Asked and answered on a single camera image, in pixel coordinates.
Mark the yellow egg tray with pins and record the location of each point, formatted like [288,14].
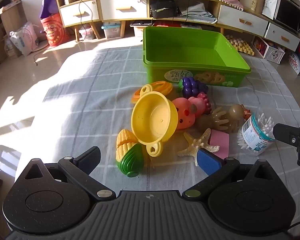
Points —
[240,45]

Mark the small orange toy crab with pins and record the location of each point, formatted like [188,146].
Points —
[247,113]

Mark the small clear storage box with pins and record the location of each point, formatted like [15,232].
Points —
[87,33]

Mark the clear cotton swab jar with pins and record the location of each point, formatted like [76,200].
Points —
[255,135]

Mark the black microwave oven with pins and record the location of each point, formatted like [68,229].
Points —
[291,15]

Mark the purple plastic toy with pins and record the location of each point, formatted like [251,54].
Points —
[47,5]

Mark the black bag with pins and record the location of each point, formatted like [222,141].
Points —
[162,8]

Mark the clear storage box blue lid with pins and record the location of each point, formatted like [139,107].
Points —
[111,30]

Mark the white plastic crate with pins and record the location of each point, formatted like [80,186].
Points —
[270,51]

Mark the red printed bag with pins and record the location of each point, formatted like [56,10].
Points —
[55,31]

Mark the green plastic storage box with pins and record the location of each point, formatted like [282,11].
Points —
[190,52]

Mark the blue white cardboard box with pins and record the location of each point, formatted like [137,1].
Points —
[298,65]

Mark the yellow toy corn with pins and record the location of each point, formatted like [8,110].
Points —
[130,162]

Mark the purple toy grapes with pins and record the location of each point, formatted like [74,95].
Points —
[192,86]

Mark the white cabinet drawer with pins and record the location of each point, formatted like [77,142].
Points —
[122,6]
[281,36]
[242,18]
[77,12]

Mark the brown translucent rubber toy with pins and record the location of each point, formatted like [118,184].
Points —
[235,112]

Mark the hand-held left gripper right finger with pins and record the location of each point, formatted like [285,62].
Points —
[210,161]

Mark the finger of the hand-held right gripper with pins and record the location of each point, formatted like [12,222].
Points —
[285,132]

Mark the wooden media cabinet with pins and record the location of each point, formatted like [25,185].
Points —
[210,7]

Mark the beige starfish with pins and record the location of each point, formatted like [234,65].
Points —
[193,145]

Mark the pink toy pig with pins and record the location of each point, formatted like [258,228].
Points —
[187,112]

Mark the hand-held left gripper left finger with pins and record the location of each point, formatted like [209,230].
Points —
[86,161]

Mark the white plastic bag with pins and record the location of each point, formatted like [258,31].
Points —
[23,38]

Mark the yellow toy pot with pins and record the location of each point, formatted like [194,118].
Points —
[152,120]

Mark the pile of folded cloths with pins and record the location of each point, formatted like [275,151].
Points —
[197,12]

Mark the pink rectangular sponge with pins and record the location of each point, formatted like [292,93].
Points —
[220,142]

